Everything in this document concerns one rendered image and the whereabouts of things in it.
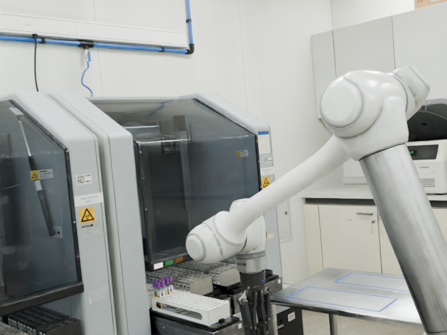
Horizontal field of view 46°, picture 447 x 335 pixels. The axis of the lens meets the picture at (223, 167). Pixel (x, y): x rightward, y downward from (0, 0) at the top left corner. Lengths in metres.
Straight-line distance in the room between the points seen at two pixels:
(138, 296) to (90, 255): 0.24
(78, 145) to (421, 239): 1.05
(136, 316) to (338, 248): 2.58
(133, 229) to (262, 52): 2.51
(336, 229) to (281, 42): 1.52
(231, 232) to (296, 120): 2.97
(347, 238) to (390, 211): 3.04
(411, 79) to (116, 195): 0.99
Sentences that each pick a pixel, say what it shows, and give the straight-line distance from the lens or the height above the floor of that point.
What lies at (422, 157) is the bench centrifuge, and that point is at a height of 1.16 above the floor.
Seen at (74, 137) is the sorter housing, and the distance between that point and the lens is 1.68.
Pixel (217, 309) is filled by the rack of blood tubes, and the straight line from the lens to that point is 1.71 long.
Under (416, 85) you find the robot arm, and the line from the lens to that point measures 1.23.
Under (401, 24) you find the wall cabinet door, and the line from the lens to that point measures 4.16.
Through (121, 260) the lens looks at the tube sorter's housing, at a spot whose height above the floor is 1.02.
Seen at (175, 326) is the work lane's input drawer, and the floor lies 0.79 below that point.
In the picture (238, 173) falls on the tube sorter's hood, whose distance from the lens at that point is 2.10.
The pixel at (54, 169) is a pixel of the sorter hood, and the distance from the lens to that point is 1.62.
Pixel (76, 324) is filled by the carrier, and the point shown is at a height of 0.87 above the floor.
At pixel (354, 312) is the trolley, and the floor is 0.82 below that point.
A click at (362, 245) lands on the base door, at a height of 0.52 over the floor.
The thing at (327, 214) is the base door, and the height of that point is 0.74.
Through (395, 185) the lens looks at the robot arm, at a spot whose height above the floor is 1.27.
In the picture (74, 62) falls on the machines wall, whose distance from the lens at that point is 3.00.
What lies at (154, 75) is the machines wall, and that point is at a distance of 3.29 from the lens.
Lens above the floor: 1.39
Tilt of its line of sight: 3 degrees down
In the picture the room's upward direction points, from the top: 5 degrees counter-clockwise
